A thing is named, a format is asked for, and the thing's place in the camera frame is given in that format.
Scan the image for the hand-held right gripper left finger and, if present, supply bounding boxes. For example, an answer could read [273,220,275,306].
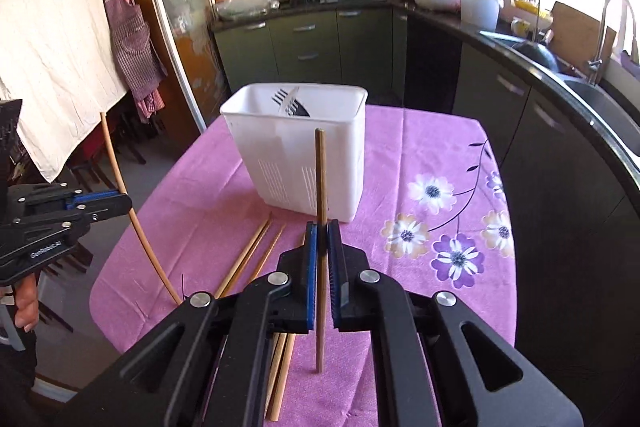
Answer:
[55,222,321,427]

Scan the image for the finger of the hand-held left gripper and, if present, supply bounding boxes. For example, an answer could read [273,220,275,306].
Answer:
[0,194,134,249]
[9,183,127,208]

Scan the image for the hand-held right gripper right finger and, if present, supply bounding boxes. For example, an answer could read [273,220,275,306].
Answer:
[326,223,585,427]

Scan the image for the wooden chopstick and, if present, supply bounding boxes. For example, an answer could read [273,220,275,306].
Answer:
[220,219,274,300]
[263,332,285,409]
[101,112,183,306]
[267,233,307,422]
[248,223,288,284]
[313,129,329,374]

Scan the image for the bundle of wooden chopsticks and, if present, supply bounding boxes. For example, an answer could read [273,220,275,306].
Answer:
[214,216,271,298]

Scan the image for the white plastic utensil holder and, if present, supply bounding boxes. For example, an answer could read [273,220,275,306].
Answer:
[220,83,369,224]

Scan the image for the person's left hand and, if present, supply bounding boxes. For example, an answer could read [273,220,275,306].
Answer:
[12,276,40,334]

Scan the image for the pink floral tablecloth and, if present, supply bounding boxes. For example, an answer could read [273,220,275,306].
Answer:
[90,104,517,427]

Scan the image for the checkered purple apron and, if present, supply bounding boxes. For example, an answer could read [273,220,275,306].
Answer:
[102,0,168,124]

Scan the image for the white hanging cloth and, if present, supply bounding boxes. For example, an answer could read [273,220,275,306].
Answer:
[0,0,129,184]

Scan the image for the sliding glass door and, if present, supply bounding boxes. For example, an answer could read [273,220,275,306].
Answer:
[135,0,232,134]

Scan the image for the green base cabinets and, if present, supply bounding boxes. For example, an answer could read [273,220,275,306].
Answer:
[212,3,408,106]

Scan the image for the dark side base cabinets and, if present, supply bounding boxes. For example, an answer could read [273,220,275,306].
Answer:
[400,9,640,408]

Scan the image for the plastic-wrapped dishes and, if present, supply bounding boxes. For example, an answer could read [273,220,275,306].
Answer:
[214,0,274,20]

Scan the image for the dark stone countertop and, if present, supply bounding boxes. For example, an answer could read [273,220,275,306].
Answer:
[210,0,640,188]

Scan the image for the black pan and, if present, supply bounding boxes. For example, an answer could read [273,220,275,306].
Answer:
[512,39,562,70]

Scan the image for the white plastic bucket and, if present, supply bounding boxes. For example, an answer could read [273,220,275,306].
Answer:
[457,0,504,36]

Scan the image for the kitchen sink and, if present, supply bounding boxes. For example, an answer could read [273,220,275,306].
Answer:
[479,29,640,144]

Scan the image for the thin steel faucet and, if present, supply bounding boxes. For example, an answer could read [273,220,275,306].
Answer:
[526,0,544,46]

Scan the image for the yellow plastic tray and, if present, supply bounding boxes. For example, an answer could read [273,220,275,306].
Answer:
[515,0,552,18]

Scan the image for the wooden cutting board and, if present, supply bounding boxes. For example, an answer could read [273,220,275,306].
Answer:
[547,1,619,76]

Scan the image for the tall steel faucet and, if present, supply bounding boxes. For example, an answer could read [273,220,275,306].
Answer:
[586,0,637,86]

